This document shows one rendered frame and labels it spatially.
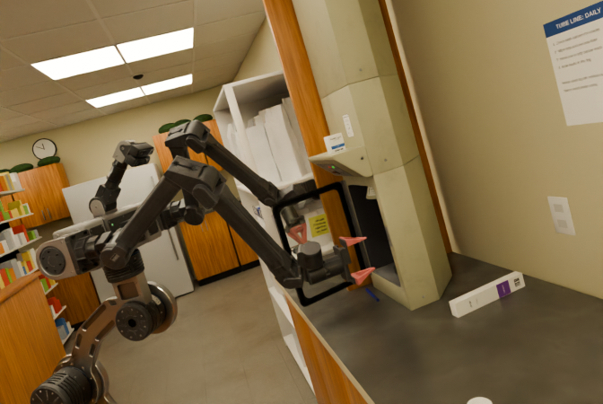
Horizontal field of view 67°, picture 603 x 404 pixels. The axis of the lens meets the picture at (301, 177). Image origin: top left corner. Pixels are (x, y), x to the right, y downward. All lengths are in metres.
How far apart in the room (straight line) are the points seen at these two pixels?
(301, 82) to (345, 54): 0.37
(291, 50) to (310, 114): 0.26
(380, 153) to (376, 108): 0.15
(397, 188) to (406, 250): 0.21
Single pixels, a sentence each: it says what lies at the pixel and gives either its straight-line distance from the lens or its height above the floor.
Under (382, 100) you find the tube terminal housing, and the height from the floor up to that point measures 1.63.
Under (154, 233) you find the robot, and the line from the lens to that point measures 1.88.
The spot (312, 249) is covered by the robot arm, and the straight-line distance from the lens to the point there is 1.31.
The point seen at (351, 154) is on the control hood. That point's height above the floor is 1.49.
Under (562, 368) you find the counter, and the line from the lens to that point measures 1.25.
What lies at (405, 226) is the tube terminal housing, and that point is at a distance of 1.56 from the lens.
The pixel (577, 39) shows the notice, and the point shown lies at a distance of 1.35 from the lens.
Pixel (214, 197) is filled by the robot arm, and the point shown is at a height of 1.51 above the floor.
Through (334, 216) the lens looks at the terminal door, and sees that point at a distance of 1.77.
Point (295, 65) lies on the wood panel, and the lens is 1.84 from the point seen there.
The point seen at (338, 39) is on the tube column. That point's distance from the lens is 1.51.
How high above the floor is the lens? 1.60
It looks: 5 degrees down
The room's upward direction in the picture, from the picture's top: 16 degrees counter-clockwise
